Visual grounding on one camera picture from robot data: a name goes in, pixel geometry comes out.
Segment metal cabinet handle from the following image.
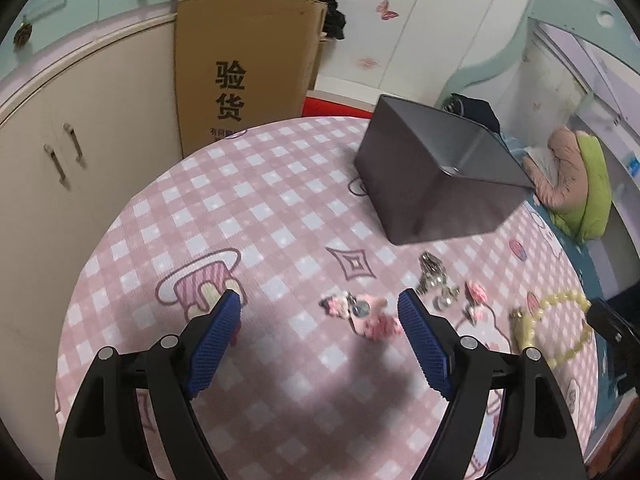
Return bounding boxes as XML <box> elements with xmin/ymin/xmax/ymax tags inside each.
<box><xmin>63</xmin><ymin>123</ymin><xmax>87</xmax><ymax>167</ymax></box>
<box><xmin>44</xmin><ymin>144</ymin><xmax>69</xmax><ymax>189</ymax></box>

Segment pink quilt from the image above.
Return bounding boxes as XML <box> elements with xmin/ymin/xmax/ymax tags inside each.
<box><xmin>522</xmin><ymin>126</ymin><xmax>584</xmax><ymax>209</ymax></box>

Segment grey metal box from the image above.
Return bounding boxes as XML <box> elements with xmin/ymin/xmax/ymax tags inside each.
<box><xmin>354</xmin><ymin>94</ymin><xmax>536</xmax><ymax>247</ymax></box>

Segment white board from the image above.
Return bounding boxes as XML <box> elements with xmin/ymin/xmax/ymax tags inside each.
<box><xmin>306</xmin><ymin>77</ymin><xmax>386</xmax><ymax>102</ymax></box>

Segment cream cabinet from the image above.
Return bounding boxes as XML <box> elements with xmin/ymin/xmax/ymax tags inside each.
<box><xmin>0</xmin><ymin>12</ymin><xmax>185</xmax><ymax>461</ymax></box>

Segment brown cardboard box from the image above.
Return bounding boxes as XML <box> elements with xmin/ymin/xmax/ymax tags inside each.
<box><xmin>174</xmin><ymin>0</ymin><xmax>328</xmax><ymax>158</ymax></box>

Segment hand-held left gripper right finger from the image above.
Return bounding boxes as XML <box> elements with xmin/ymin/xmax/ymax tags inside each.
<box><xmin>396</xmin><ymin>288</ymin><xmax>587</xmax><ymax>480</ymax></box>

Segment pink cartoon charm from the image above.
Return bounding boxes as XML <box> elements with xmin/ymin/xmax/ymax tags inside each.
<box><xmin>320</xmin><ymin>292</ymin><xmax>352</xmax><ymax>317</ymax></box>

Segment clear drawer handle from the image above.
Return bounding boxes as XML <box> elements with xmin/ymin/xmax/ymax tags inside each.
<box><xmin>22</xmin><ymin>0</ymin><xmax>69</xmax><ymax>24</ymax></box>

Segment folded dark clothes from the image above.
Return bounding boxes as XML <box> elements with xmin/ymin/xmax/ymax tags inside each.
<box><xmin>444</xmin><ymin>93</ymin><xmax>501</xmax><ymax>134</ymax></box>

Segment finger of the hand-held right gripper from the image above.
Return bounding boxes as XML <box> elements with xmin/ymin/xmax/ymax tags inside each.
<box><xmin>586</xmin><ymin>297</ymin><xmax>640</xmax><ymax>396</ymax></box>

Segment white pillow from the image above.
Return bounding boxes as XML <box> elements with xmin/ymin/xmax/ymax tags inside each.
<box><xmin>522</xmin><ymin>146</ymin><xmax>557</xmax><ymax>177</ymax></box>

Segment white wardrobe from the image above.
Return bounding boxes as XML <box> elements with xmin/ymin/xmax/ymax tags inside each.
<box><xmin>327</xmin><ymin>0</ymin><xmax>546</xmax><ymax>106</ymax></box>

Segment yellow bead bracelet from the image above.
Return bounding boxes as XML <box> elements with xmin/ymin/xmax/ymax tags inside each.
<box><xmin>510</xmin><ymin>290</ymin><xmax>592</xmax><ymax>367</ymax></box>

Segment teal bunk bed frame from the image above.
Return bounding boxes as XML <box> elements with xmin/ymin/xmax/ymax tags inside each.
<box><xmin>434</xmin><ymin>0</ymin><xmax>640</xmax><ymax>271</ymax></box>

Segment black clothes pile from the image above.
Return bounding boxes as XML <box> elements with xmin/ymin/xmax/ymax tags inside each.
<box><xmin>322</xmin><ymin>2</ymin><xmax>347</xmax><ymax>41</ymax></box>

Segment pink checked tablecloth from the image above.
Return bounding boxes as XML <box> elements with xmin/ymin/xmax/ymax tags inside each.
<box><xmin>54</xmin><ymin>116</ymin><xmax>601</xmax><ymax>480</ymax></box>

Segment green quilt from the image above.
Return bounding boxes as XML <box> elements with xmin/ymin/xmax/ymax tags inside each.
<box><xmin>546</xmin><ymin>130</ymin><xmax>614</xmax><ymax>241</ymax></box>

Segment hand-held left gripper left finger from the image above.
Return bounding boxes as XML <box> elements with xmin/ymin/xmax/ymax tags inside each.
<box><xmin>54</xmin><ymin>288</ymin><xmax>243</xmax><ymax>480</ymax></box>

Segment red stool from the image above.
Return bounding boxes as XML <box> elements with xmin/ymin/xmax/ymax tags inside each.
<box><xmin>303</xmin><ymin>92</ymin><xmax>379</xmax><ymax>119</ymax></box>

